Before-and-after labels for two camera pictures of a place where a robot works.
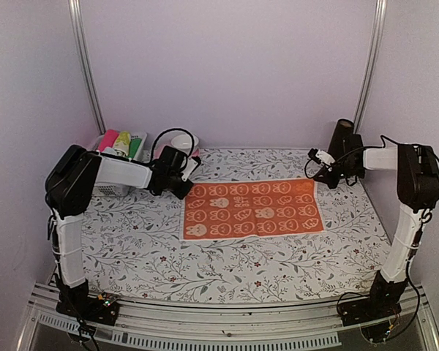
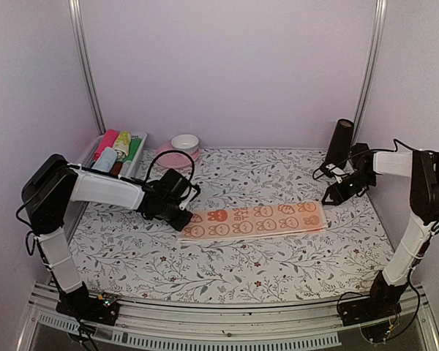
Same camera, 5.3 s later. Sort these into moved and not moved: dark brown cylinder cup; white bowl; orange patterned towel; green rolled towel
Moved: orange patterned towel
Not moved: white bowl; green rolled towel; dark brown cylinder cup
